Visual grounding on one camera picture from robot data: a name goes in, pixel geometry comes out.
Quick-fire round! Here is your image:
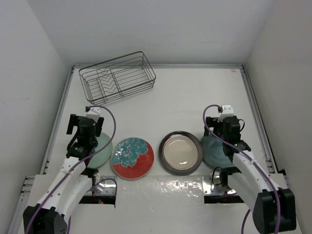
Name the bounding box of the mint green flower plate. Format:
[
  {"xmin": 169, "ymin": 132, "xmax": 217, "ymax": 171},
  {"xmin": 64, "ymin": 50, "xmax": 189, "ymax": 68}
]
[{"xmin": 86, "ymin": 132, "xmax": 113, "ymax": 169}]

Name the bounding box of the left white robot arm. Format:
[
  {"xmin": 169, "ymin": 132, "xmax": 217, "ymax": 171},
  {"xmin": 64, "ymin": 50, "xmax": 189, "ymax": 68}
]
[{"xmin": 23, "ymin": 108, "xmax": 104, "ymax": 234}]

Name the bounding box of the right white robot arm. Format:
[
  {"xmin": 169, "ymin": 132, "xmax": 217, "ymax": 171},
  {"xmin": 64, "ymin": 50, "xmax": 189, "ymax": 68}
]
[{"xmin": 204, "ymin": 116, "xmax": 297, "ymax": 234}]

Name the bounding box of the light blue ceramic plate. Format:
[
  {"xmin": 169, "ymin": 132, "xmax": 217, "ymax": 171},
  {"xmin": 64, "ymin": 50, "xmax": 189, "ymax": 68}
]
[{"xmin": 200, "ymin": 135, "xmax": 234, "ymax": 169}]

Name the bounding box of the brown rimmed cream plate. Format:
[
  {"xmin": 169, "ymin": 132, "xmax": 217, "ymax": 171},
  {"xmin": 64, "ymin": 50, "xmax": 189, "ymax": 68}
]
[{"xmin": 158, "ymin": 131, "xmax": 203, "ymax": 176}]

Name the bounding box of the red and teal floral plate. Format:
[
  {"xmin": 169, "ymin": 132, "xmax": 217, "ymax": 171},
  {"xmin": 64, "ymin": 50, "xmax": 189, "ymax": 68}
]
[{"xmin": 111, "ymin": 137, "xmax": 155, "ymax": 180}]

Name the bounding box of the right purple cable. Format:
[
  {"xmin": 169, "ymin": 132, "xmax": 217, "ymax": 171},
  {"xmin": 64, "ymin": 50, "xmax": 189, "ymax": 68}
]
[{"xmin": 203, "ymin": 104, "xmax": 283, "ymax": 234}]

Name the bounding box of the purple cable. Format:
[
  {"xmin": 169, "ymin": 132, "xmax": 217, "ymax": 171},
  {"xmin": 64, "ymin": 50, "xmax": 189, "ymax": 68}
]
[
  {"xmin": 26, "ymin": 105, "xmax": 117, "ymax": 234},
  {"xmin": 203, "ymin": 104, "xmax": 283, "ymax": 234}
]

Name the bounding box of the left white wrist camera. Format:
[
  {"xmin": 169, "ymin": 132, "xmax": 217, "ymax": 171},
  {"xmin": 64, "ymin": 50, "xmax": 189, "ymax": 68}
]
[{"xmin": 85, "ymin": 106, "xmax": 100, "ymax": 122}]

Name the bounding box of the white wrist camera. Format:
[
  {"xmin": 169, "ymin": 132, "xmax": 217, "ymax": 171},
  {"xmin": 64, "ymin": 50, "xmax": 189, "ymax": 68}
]
[
  {"xmin": 85, "ymin": 106, "xmax": 100, "ymax": 122},
  {"xmin": 217, "ymin": 105, "xmax": 234, "ymax": 122}
]

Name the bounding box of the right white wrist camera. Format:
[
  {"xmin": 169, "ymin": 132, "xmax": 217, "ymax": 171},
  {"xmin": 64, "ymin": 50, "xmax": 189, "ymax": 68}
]
[{"xmin": 217, "ymin": 105, "xmax": 234, "ymax": 122}]

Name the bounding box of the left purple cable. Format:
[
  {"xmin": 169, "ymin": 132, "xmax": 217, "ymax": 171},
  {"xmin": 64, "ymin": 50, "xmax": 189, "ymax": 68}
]
[{"xmin": 26, "ymin": 105, "xmax": 117, "ymax": 234}]

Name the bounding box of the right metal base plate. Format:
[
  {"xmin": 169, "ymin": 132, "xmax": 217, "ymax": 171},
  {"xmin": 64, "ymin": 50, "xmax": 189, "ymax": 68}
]
[{"xmin": 202, "ymin": 176, "xmax": 236, "ymax": 196}]

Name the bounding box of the metal base plate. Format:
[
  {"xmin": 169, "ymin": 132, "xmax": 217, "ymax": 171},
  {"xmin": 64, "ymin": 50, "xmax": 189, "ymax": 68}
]
[
  {"xmin": 202, "ymin": 176, "xmax": 236, "ymax": 196},
  {"xmin": 90, "ymin": 176, "xmax": 117, "ymax": 196}
]

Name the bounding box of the wire dish rack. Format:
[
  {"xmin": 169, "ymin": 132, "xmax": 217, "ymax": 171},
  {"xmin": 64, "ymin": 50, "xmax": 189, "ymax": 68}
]
[{"xmin": 78, "ymin": 51, "xmax": 156, "ymax": 105}]

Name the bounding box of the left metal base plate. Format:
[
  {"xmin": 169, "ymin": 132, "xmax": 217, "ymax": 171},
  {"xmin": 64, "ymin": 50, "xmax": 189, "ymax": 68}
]
[{"xmin": 90, "ymin": 176, "xmax": 117, "ymax": 196}]

